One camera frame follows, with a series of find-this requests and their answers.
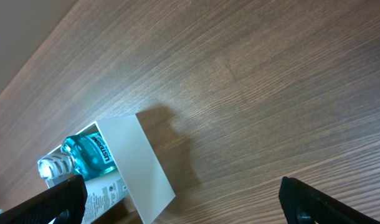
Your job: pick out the white cream tube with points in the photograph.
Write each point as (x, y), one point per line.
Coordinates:
(102, 194)

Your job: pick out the teal mouthwash bottle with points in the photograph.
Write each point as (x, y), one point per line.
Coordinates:
(83, 154)

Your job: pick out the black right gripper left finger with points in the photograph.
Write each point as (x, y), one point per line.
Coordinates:
(63, 203)

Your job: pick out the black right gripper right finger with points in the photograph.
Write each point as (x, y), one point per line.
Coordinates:
(302, 203)

